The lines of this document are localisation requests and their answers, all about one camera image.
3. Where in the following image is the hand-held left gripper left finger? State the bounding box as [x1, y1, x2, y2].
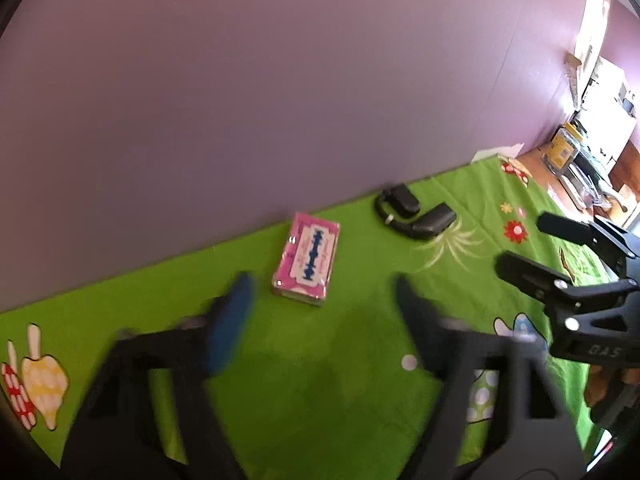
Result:
[62, 272, 256, 480]

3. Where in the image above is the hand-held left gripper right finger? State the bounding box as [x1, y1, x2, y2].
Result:
[397, 276, 586, 480]

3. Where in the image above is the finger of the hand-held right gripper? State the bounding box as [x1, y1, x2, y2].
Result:
[537, 212, 640, 278]
[494, 252, 640, 311]

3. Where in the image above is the pink razor blade box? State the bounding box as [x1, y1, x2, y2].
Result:
[272, 211, 342, 308]

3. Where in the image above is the green mushroom-print blanket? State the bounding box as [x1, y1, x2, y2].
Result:
[0, 152, 621, 471]

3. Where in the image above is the yellow-lid clear jar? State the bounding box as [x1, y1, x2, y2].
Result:
[544, 127, 583, 173]

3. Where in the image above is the black curved device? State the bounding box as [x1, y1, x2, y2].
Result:
[395, 203, 458, 241]

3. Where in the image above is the white paper sheet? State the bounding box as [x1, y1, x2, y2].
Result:
[472, 144, 525, 163]

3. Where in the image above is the small black pouch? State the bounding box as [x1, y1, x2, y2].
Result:
[375, 184, 422, 223]

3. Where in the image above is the white refrigerator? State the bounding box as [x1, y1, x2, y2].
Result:
[575, 57, 636, 161]

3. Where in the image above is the window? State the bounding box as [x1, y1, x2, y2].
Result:
[575, 0, 613, 76]

